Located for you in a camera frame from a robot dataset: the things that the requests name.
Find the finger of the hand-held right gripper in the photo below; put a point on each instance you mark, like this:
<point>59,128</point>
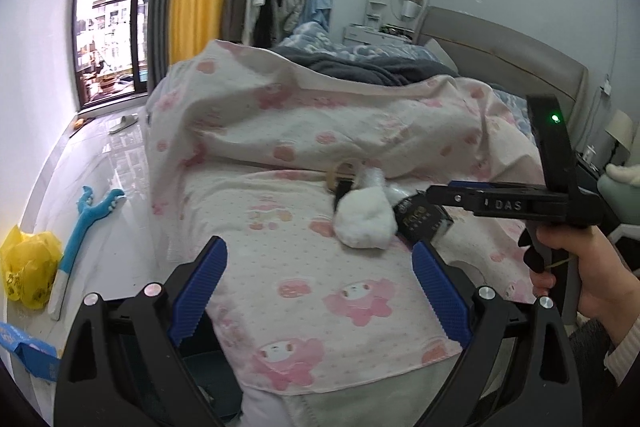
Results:
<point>470,184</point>
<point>450,197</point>

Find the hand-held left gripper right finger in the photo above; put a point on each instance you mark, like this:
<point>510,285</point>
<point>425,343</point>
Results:
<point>440,292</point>

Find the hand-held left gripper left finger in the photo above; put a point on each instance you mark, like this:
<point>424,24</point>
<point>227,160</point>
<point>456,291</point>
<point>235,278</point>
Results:
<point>197,292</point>

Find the white tissue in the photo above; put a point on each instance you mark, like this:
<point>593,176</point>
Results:
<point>362,219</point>

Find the person's right forearm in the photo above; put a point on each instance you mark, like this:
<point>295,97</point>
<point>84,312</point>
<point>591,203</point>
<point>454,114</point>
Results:
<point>625,347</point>

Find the person's right hand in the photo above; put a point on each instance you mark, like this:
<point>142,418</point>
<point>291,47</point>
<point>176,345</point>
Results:
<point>600,272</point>

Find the beige table lamp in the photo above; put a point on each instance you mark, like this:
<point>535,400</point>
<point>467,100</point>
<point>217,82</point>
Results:
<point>619,129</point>

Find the white plush toy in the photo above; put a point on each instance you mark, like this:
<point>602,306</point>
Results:
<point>625,173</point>

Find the brown tape roll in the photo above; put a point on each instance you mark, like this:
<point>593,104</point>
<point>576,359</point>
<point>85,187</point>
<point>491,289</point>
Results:
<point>340,174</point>

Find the grey upholstered bed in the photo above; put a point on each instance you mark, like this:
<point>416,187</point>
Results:
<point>500,52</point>

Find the blue dinosaur grabber toy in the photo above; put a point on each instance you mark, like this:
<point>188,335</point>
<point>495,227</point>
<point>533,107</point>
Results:
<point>80,232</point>

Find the blue patterned quilt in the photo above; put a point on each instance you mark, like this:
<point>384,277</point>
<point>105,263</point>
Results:
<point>380,52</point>

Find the pink printed blanket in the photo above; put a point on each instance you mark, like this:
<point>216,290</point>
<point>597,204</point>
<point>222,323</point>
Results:
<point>300,132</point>

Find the yellow plastic bag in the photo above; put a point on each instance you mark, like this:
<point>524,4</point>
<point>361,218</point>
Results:
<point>30,267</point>

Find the person's grey fuzzy clothing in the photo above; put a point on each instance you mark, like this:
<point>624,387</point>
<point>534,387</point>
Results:
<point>590,372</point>

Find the blue snack bag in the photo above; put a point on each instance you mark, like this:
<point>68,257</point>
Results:
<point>30,352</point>

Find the white dresser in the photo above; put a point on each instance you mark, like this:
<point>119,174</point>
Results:
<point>370,32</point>

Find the white slipper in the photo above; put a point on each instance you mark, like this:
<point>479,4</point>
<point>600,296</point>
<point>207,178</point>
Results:
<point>122,123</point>

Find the black framed balcony door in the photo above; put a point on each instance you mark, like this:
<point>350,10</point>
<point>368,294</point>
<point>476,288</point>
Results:
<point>110,7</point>

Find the white wall switch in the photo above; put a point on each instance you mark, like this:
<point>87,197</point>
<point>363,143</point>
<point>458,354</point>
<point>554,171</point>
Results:
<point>607,87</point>

